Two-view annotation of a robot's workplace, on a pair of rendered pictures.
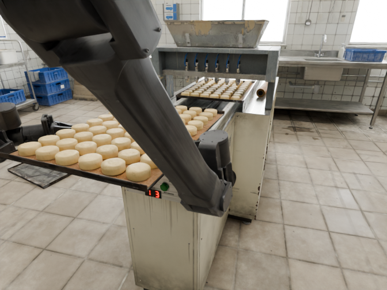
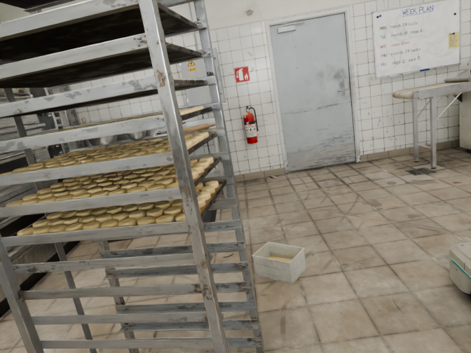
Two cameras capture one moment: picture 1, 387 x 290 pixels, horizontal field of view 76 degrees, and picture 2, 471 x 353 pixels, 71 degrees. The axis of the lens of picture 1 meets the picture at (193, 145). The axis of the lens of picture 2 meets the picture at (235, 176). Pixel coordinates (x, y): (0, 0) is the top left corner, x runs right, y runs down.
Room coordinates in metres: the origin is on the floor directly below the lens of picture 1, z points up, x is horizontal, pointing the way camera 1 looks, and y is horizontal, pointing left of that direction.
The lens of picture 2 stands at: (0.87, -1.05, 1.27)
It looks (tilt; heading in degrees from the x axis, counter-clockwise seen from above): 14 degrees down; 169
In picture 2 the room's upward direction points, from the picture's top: 10 degrees counter-clockwise
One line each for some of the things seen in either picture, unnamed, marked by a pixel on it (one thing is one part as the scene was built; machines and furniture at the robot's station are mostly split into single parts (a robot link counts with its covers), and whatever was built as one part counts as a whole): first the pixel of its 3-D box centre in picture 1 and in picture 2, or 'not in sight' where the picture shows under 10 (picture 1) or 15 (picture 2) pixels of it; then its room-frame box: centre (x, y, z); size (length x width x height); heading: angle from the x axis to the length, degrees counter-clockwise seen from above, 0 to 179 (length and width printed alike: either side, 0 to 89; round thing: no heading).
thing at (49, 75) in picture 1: (47, 75); not in sight; (4.73, 2.70, 0.50); 0.60 x 0.40 x 0.20; 168
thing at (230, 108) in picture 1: (240, 95); not in sight; (1.66, -0.32, 0.87); 2.01 x 0.03 x 0.07; 161
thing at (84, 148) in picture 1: (86, 148); not in sight; (0.56, 0.27, 1.00); 0.05 x 0.05 x 0.02
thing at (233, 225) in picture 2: not in sight; (162, 230); (-0.42, -1.12, 0.78); 0.64 x 0.03 x 0.03; 66
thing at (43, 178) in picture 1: (45, 168); not in sight; (2.15, 1.47, 0.01); 0.60 x 0.40 x 0.03; 60
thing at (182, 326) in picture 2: not in sight; (185, 325); (-0.42, -1.12, 0.33); 0.64 x 0.03 x 0.03; 66
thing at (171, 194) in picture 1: (154, 179); not in sight; (0.78, 0.15, 0.77); 0.24 x 0.04 x 0.14; 71
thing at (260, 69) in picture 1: (216, 75); not in sight; (1.60, -0.14, 1.01); 0.72 x 0.33 x 0.34; 71
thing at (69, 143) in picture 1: (67, 144); not in sight; (0.58, 0.33, 1.00); 0.05 x 0.05 x 0.02
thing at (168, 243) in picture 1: (188, 195); not in sight; (1.13, 0.03, 0.45); 0.70 x 0.34 x 0.90; 161
